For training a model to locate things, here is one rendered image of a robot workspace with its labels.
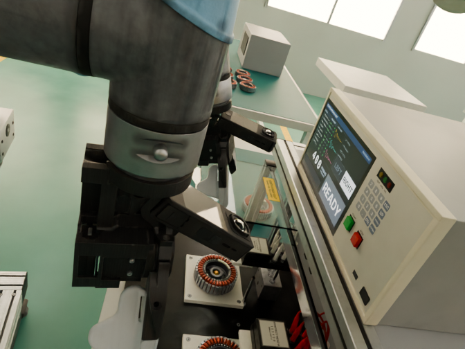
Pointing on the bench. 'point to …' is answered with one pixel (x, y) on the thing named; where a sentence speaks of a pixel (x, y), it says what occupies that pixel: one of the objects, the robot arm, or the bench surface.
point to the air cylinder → (264, 285)
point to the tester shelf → (315, 248)
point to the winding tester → (402, 216)
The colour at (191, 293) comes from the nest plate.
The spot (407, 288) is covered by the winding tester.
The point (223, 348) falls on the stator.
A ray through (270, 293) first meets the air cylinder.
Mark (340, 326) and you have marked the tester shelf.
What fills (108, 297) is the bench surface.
